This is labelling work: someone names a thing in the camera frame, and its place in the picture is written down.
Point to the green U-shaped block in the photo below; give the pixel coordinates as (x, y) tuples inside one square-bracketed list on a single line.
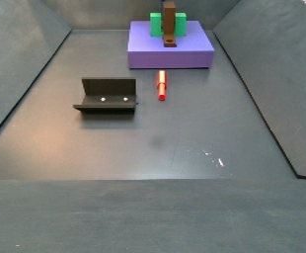
[(179, 32)]

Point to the red peg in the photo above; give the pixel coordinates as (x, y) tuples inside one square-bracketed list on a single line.
[(161, 85)]

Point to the black angle fixture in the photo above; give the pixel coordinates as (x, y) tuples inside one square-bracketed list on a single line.
[(109, 94)]

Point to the brown L-shaped bracket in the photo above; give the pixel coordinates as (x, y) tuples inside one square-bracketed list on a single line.
[(169, 23)]

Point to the purple base block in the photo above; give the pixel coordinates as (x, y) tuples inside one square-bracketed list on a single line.
[(147, 54)]

